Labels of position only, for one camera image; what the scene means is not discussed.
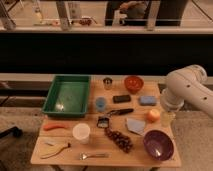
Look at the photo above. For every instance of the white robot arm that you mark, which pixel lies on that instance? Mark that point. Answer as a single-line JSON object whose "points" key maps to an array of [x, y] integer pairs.
{"points": [[187, 84]]}

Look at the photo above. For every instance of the green plastic tray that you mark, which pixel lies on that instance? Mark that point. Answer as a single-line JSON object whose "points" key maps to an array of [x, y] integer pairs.
{"points": [[68, 97]]}

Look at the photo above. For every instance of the small metal cup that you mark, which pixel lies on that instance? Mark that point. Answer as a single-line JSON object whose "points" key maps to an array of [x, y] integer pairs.
{"points": [[107, 83]]}

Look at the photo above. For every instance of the black rectangular block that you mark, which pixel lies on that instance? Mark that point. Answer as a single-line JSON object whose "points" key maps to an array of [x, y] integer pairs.
{"points": [[121, 98]]}

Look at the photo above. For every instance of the blue plastic cup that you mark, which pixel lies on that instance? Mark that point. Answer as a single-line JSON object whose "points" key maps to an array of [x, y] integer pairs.
{"points": [[100, 104]]}

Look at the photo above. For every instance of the red bowl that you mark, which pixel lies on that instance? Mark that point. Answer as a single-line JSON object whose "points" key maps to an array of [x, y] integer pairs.
{"points": [[133, 84]]}

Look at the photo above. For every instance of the blue sponge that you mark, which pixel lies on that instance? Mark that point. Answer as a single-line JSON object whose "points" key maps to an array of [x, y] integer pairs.
{"points": [[147, 101]]}

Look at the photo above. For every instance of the wooden table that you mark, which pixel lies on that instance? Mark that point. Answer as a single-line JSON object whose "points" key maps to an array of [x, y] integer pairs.
{"points": [[99, 142]]}

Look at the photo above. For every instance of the grey blue cloth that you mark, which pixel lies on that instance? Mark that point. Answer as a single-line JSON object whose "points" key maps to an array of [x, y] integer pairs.
{"points": [[135, 126]]}

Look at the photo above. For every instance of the white plastic cup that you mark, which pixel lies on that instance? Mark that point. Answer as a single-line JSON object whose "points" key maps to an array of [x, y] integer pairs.
{"points": [[81, 132]]}

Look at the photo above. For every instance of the orange apple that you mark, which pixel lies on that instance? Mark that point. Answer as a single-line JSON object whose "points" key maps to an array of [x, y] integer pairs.
{"points": [[153, 115]]}

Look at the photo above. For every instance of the bunch of dark grapes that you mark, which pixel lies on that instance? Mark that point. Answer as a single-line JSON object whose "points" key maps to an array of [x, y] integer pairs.
{"points": [[122, 141]]}

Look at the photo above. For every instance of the orange carrot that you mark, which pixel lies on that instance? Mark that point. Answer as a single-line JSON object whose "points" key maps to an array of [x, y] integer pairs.
{"points": [[48, 127]]}

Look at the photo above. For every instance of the metal fork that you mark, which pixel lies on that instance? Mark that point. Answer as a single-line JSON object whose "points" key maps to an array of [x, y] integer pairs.
{"points": [[84, 156]]}

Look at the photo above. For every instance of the purple bowl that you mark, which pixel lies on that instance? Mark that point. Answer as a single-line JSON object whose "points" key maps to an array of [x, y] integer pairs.
{"points": [[158, 145]]}

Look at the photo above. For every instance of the person in background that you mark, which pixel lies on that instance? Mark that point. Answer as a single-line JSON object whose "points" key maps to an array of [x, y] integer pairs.
{"points": [[134, 10]]}

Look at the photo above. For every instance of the yellow handled pliers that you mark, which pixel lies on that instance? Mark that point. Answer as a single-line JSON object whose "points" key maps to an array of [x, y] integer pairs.
{"points": [[53, 150]]}

